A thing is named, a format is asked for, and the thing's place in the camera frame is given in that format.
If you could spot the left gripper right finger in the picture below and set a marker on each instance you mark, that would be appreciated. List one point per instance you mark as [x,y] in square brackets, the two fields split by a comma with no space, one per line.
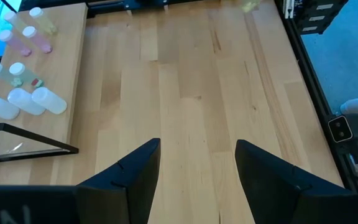
[275,193]

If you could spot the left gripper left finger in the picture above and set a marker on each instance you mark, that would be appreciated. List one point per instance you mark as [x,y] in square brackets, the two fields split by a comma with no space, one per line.
[129,189]

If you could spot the wide frosted white medicine bottle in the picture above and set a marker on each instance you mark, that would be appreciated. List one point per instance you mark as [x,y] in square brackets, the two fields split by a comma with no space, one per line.
[50,100]

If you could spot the clear bottle with grey lid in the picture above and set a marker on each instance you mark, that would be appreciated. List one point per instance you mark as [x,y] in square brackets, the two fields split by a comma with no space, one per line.
[26,101]

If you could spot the pink medicine bottle white cap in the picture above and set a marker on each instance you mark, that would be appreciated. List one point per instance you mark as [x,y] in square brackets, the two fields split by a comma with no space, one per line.
[37,39]
[14,43]

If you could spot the black box with white labels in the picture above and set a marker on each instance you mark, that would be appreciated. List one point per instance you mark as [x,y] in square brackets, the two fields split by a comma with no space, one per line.
[322,15]

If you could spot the black table-level camera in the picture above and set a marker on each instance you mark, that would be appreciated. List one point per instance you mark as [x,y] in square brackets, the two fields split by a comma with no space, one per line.
[340,129]

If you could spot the black frame beam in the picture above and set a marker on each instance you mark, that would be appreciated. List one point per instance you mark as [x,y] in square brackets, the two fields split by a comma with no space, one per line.
[309,93]

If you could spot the wooden shelf with black frame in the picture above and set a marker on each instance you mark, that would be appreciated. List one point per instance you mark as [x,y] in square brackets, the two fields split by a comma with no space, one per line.
[57,77]

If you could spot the silver aluminium bracket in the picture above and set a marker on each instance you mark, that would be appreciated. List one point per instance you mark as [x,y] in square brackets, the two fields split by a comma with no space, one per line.
[288,9]

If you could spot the black frame rail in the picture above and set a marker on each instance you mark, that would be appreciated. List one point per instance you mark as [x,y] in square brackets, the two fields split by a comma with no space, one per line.
[57,2]

